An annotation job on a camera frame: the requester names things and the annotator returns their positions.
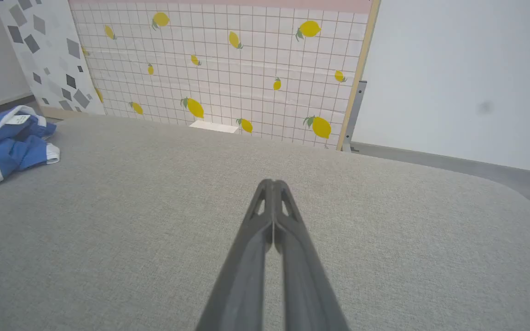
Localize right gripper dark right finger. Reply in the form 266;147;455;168
274;180;350;331

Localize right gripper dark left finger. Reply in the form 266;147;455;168
196;180;275;331

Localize blue shorts with white trim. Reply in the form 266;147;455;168
0;105;61;188

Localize white rectangular block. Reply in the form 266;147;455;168
190;120;240;134

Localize lemon print grid panel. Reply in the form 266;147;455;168
68;0;381;151

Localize grey terrazzo pattern panel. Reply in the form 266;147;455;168
0;0;106;121

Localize grey metal panel bracket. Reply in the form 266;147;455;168
342;81;368;153

